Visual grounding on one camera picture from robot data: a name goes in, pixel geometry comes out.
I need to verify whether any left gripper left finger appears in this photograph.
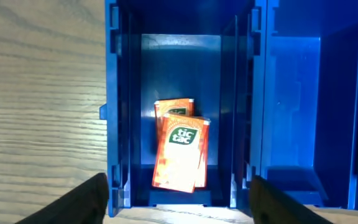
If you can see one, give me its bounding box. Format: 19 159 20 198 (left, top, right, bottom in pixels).
14 172 110 224

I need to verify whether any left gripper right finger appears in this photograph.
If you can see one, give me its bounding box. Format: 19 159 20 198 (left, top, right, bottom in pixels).
248 175 334 224

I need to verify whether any orange candy box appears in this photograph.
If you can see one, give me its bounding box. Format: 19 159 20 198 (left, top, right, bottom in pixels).
152 113 211 194
154 98 196 141

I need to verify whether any blue tray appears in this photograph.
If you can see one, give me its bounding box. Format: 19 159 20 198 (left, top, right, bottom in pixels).
99 0 358 218

